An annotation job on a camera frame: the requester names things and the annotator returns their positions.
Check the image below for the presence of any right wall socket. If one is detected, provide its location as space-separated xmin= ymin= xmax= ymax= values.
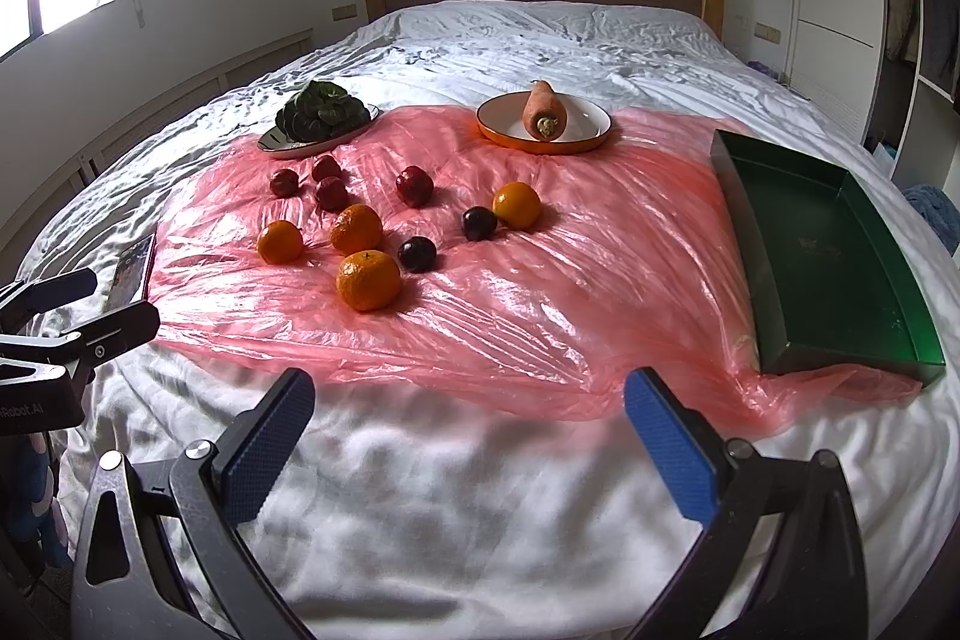
xmin=754 ymin=23 xmax=781 ymax=44

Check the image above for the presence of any dark plum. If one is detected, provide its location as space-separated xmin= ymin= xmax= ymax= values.
xmin=397 ymin=236 xmax=438 ymax=275
xmin=460 ymin=206 xmax=500 ymax=242

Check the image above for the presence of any wall socket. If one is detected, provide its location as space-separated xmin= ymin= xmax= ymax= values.
xmin=331 ymin=3 xmax=358 ymax=21
xmin=754 ymin=23 xmax=781 ymax=44

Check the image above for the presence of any patterned grey plate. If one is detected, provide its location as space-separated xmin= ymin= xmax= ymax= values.
xmin=257 ymin=104 xmax=381 ymax=161

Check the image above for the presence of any dark green leafy vegetable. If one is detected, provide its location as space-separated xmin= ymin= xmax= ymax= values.
xmin=275 ymin=80 xmax=371 ymax=143

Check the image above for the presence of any orange carrot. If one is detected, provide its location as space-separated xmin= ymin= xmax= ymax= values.
xmin=523 ymin=80 xmax=566 ymax=143

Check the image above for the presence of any large orange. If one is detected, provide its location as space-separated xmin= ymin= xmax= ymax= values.
xmin=335 ymin=250 xmax=402 ymax=312

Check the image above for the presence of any white wardrobe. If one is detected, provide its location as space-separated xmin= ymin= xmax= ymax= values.
xmin=786 ymin=0 xmax=958 ymax=198

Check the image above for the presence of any red apple top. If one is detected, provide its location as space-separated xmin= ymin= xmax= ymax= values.
xmin=311 ymin=154 xmax=343 ymax=184

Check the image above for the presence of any blue gloved hand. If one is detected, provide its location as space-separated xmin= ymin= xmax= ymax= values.
xmin=2 ymin=434 xmax=71 ymax=578

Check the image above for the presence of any pink plastic sheet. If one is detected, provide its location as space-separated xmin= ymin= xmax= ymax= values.
xmin=148 ymin=106 xmax=919 ymax=437

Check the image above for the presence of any dark plum front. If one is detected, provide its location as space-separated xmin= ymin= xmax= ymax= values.
xmin=397 ymin=236 xmax=438 ymax=275

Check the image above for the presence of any small orange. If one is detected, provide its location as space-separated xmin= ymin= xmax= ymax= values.
xmin=257 ymin=220 xmax=304 ymax=265

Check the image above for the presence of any blue cloth on floor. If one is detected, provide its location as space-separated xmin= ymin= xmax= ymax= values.
xmin=903 ymin=184 xmax=960 ymax=255

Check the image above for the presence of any red apple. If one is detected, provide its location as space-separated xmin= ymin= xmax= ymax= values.
xmin=311 ymin=154 xmax=343 ymax=184
xmin=268 ymin=167 xmax=299 ymax=200
xmin=314 ymin=177 xmax=350 ymax=214
xmin=395 ymin=166 xmax=434 ymax=208

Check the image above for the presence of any green tray box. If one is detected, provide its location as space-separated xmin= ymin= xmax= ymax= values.
xmin=711 ymin=130 xmax=947 ymax=386

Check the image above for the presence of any left wall socket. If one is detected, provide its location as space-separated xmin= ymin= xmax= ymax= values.
xmin=331 ymin=3 xmax=358 ymax=21

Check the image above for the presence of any orange rimmed white plate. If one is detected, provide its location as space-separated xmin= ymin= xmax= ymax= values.
xmin=477 ymin=91 xmax=613 ymax=156

